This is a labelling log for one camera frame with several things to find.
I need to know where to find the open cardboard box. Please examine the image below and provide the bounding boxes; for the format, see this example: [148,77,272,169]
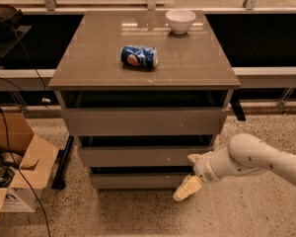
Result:
[0,113,58,212]

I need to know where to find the grey top drawer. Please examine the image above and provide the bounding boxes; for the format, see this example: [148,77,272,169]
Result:
[61,109,227,136]

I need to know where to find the white bowl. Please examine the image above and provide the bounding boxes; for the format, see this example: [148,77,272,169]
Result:
[166,9,196,34]

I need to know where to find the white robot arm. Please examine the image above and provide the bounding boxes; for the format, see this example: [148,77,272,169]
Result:
[173,133,296,201]

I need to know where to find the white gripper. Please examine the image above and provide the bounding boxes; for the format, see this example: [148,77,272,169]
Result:
[173,151,221,201]

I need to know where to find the black floor bar left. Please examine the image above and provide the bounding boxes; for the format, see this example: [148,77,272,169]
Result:
[51,136,74,190]

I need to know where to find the blue Pepsi can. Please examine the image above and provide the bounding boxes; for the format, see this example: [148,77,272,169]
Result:
[120,45,158,68]

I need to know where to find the grey drawer cabinet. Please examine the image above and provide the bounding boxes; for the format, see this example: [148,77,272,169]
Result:
[49,11,240,192]

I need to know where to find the black cable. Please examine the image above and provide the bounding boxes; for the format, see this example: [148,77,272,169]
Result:
[0,69,52,237]

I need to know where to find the grey drawer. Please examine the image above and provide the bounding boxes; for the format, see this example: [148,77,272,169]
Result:
[61,109,227,136]
[90,174,186,190]
[78,146,213,167]

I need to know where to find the black floor bar right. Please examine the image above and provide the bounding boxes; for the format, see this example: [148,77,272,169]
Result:
[230,91,246,121]

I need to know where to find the dark object on shelf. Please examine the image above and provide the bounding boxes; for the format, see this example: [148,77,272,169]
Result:
[0,5,23,38]

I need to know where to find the grey middle drawer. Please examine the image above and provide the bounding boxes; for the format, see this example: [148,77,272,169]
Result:
[78,146,213,167]

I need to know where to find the black floor bar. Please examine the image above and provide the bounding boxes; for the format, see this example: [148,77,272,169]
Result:
[51,136,74,190]
[230,91,246,121]

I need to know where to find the grey bottom drawer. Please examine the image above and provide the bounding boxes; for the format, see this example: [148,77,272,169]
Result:
[90,174,186,190]

